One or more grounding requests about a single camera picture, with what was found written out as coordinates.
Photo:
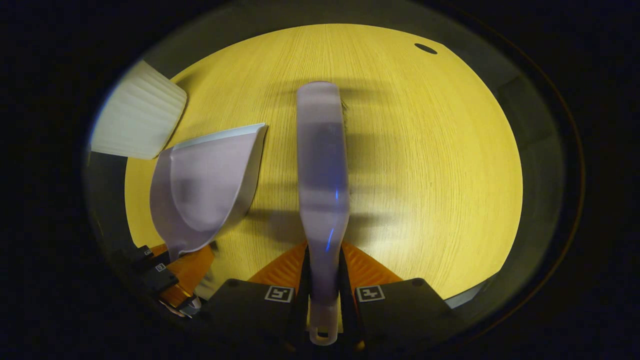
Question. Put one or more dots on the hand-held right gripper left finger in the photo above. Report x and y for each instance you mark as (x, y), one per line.
(250, 310)

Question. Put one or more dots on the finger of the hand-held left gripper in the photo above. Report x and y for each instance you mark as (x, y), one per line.
(142, 255)
(190, 272)

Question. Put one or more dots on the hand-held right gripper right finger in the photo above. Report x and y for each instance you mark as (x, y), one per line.
(400, 312)

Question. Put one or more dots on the pink dustpan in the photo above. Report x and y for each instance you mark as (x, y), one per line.
(205, 185)

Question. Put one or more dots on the white garbage bin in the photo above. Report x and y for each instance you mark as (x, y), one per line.
(140, 117)

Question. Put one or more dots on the small pink broom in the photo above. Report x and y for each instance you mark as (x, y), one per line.
(322, 175)

